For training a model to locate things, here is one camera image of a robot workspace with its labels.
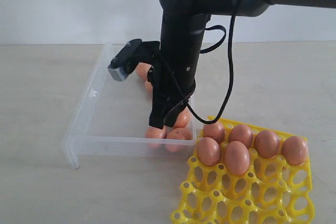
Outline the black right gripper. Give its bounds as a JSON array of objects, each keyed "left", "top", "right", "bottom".
[{"left": 149, "top": 50, "right": 197, "bottom": 129}]

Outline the brown egg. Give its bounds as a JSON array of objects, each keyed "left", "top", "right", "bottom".
[
  {"left": 145, "top": 127, "right": 167, "bottom": 139},
  {"left": 135, "top": 62, "right": 151, "bottom": 81},
  {"left": 228, "top": 124, "right": 254, "bottom": 148},
  {"left": 144, "top": 80, "right": 153, "bottom": 95},
  {"left": 165, "top": 127, "right": 192, "bottom": 153},
  {"left": 203, "top": 121, "right": 226, "bottom": 144},
  {"left": 224, "top": 141, "right": 250, "bottom": 176},
  {"left": 173, "top": 107, "right": 191, "bottom": 128},
  {"left": 196, "top": 137, "right": 221, "bottom": 166},
  {"left": 281, "top": 136, "right": 309, "bottom": 166},
  {"left": 254, "top": 130, "right": 280, "bottom": 158}
]

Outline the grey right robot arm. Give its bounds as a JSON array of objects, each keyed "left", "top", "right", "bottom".
[{"left": 149, "top": 0, "right": 335, "bottom": 129}]

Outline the clear plastic container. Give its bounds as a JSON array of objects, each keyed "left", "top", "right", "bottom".
[{"left": 62, "top": 43, "right": 197, "bottom": 168}]

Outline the yellow plastic egg tray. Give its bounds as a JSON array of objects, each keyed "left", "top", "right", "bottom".
[{"left": 170, "top": 115, "right": 315, "bottom": 224}]

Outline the black cable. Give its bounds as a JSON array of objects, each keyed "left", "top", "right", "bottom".
[{"left": 157, "top": 0, "right": 266, "bottom": 124}]

